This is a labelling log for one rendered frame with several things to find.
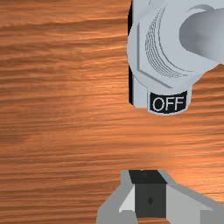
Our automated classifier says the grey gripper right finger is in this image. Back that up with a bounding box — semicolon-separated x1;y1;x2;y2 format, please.
143;169;224;224

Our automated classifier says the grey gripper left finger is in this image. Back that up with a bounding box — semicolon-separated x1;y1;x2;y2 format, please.
95;169;151;224

